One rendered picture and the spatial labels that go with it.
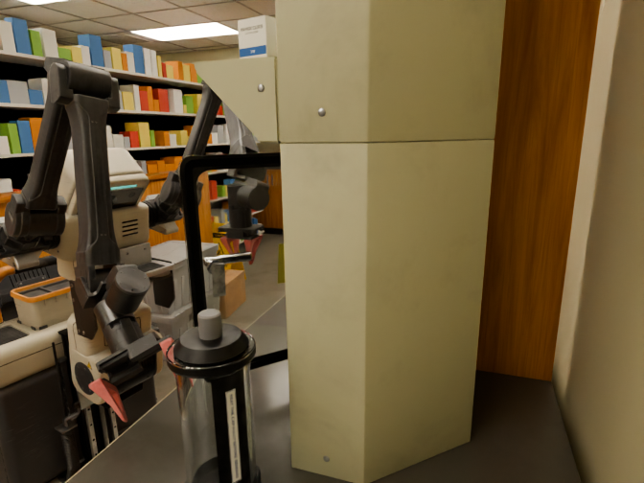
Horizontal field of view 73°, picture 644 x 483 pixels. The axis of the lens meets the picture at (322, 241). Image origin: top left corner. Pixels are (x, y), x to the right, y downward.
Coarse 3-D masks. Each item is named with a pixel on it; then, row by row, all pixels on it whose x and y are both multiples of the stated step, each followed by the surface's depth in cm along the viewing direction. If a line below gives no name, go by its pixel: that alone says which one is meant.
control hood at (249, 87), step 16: (208, 64) 54; (224, 64) 53; (240, 64) 52; (256, 64) 52; (272, 64) 51; (208, 80) 54; (224, 80) 53; (240, 80) 53; (256, 80) 52; (272, 80) 51; (224, 96) 54; (240, 96) 53; (256, 96) 52; (272, 96) 52; (240, 112) 54; (256, 112) 53; (272, 112) 52; (256, 128) 53; (272, 128) 53
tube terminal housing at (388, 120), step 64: (320, 0) 47; (384, 0) 47; (448, 0) 50; (320, 64) 49; (384, 64) 48; (448, 64) 52; (320, 128) 51; (384, 128) 50; (448, 128) 54; (320, 192) 53; (384, 192) 52; (448, 192) 56; (320, 256) 55; (384, 256) 54; (448, 256) 59; (320, 320) 57; (384, 320) 56; (448, 320) 61; (320, 384) 59; (384, 384) 59; (448, 384) 64; (320, 448) 62; (384, 448) 61; (448, 448) 67
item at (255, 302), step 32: (224, 192) 72; (256, 192) 75; (224, 224) 73; (256, 224) 76; (224, 256) 74; (256, 256) 77; (256, 288) 79; (224, 320) 77; (256, 320) 80; (256, 352) 81
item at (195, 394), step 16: (192, 368) 49; (208, 368) 49; (240, 368) 51; (176, 384) 53; (192, 384) 51; (208, 384) 50; (192, 400) 51; (208, 400) 51; (192, 416) 52; (208, 416) 51; (192, 432) 52; (208, 432) 52; (192, 448) 53; (208, 448) 52; (192, 464) 54; (208, 464) 53; (192, 480) 55; (208, 480) 54
